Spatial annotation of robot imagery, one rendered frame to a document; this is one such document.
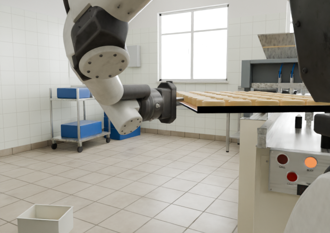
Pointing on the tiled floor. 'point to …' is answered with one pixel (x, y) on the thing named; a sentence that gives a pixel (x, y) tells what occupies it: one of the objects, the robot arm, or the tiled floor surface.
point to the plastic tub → (46, 219)
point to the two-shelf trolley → (77, 123)
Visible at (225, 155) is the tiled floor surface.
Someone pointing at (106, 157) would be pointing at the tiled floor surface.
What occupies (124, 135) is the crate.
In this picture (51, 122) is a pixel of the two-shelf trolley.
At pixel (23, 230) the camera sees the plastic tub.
